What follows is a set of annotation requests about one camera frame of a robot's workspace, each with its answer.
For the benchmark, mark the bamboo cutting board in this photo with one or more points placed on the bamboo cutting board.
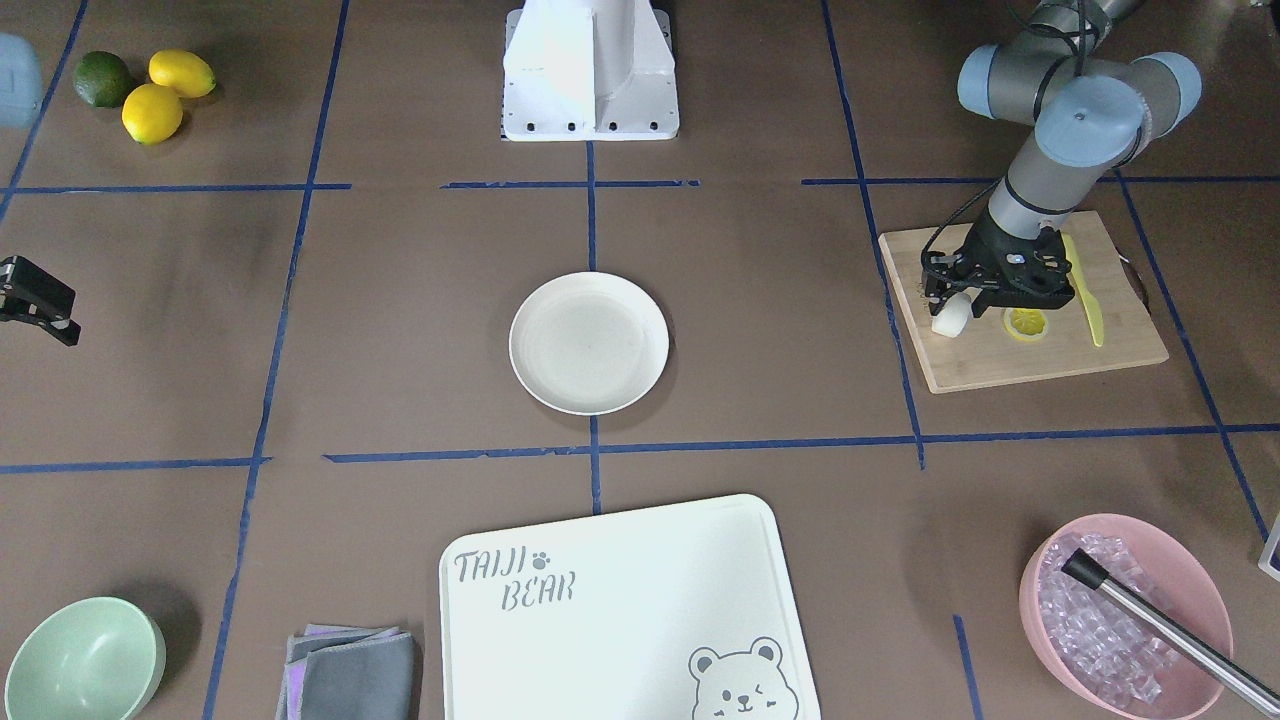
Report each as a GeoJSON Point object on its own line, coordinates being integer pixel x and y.
{"type": "Point", "coordinates": [1008, 346]}

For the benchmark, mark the green lime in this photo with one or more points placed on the green lime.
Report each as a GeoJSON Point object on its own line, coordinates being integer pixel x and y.
{"type": "Point", "coordinates": [103, 80]}

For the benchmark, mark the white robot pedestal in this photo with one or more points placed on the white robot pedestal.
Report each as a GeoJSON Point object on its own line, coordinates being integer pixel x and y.
{"type": "Point", "coordinates": [589, 71]}

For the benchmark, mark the lemon slice bottom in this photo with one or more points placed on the lemon slice bottom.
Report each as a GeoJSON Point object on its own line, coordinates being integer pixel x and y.
{"type": "Point", "coordinates": [1025, 324]}

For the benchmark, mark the round cream plate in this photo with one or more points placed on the round cream plate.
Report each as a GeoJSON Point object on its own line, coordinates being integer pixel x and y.
{"type": "Point", "coordinates": [589, 343]}

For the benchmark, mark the pink bowl with ice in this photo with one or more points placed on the pink bowl with ice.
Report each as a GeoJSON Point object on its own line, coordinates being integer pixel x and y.
{"type": "Point", "coordinates": [1077, 596]}

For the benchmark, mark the yellow plastic knife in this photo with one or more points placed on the yellow plastic knife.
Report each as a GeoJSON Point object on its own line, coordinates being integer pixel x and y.
{"type": "Point", "coordinates": [1091, 305]}

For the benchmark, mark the cream bear tray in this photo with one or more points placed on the cream bear tray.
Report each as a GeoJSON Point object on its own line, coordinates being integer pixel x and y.
{"type": "Point", "coordinates": [680, 611]}

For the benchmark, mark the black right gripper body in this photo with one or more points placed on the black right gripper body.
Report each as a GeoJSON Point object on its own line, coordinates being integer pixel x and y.
{"type": "Point", "coordinates": [30, 291]}

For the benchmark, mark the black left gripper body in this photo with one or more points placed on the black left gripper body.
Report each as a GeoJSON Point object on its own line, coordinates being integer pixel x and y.
{"type": "Point", "coordinates": [985, 246]}

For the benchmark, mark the yellow lemon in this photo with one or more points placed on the yellow lemon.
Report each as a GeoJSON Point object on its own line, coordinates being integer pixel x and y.
{"type": "Point", "coordinates": [186, 73]}
{"type": "Point", "coordinates": [152, 114]}

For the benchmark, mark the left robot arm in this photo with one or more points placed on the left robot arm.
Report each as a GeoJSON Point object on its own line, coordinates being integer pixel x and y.
{"type": "Point", "coordinates": [1086, 116]}

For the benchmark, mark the grey folded cloth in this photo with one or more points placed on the grey folded cloth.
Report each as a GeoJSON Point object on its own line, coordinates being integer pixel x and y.
{"type": "Point", "coordinates": [348, 672]}

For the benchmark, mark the green bowl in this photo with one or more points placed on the green bowl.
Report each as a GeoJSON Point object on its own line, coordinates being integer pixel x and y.
{"type": "Point", "coordinates": [100, 658]}

